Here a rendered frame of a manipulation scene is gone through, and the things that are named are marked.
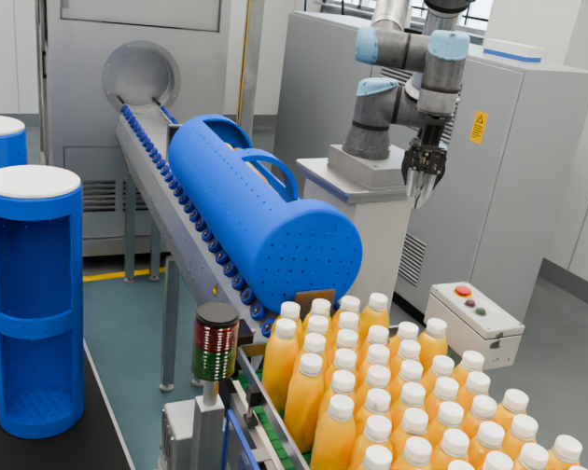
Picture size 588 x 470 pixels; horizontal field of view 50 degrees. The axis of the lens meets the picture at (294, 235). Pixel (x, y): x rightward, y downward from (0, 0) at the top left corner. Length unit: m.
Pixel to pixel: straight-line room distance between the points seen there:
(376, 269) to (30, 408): 1.34
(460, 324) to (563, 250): 3.06
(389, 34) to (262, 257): 0.55
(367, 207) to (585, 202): 2.56
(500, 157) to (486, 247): 0.46
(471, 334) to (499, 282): 2.01
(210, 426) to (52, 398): 1.58
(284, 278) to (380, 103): 0.70
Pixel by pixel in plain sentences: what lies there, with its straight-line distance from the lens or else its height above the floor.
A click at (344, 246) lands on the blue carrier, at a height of 1.14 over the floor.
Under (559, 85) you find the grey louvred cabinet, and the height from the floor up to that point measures 1.38.
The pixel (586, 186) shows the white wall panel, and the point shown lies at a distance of 4.28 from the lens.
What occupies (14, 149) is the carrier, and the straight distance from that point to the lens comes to 2.60.
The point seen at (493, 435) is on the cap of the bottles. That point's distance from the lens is 1.07.
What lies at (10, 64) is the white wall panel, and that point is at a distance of 6.42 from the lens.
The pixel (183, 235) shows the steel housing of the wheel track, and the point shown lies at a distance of 2.07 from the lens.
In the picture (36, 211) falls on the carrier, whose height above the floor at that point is 0.99.
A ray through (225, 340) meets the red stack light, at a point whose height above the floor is 1.23.
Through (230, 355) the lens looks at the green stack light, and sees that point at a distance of 0.92.
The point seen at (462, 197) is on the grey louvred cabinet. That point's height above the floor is 0.80.
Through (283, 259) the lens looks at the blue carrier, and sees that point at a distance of 1.42.
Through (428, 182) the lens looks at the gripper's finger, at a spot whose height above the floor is 1.35.
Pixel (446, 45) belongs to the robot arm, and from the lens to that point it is 1.25.
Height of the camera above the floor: 1.72
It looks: 23 degrees down
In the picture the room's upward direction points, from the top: 8 degrees clockwise
